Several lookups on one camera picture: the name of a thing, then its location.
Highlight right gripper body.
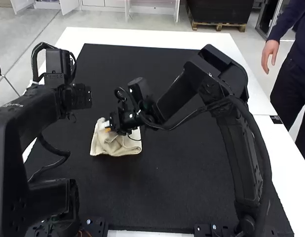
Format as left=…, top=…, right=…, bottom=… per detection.
left=109, top=98, right=144, bottom=136

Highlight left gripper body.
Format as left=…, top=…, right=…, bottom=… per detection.
left=68, top=83, right=93, bottom=111

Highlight pale towel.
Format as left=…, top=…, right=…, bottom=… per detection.
left=90, top=117, right=143, bottom=157

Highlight black mat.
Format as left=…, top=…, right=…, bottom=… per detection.
left=23, top=43, right=294, bottom=235

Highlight white cupboard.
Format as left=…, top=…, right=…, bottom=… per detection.
left=10, top=0, right=81, bottom=16
left=79, top=0, right=181, bottom=23

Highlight wooden pallet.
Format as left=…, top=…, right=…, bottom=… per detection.
left=188, top=6, right=247, bottom=33

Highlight black crate stack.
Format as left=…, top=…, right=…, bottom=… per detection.
left=186, top=0, right=254, bottom=24

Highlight person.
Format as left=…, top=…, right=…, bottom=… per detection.
left=262, top=0, right=305, bottom=170

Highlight black rack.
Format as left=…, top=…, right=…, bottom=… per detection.
left=253, top=0, right=284, bottom=40

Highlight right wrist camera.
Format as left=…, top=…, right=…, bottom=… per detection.
left=127, top=77, right=154, bottom=102

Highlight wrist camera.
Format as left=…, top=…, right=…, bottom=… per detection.
left=127, top=77, right=154, bottom=102
left=44, top=48, right=76, bottom=86

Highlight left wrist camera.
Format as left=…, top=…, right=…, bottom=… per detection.
left=44, top=48, right=76, bottom=86

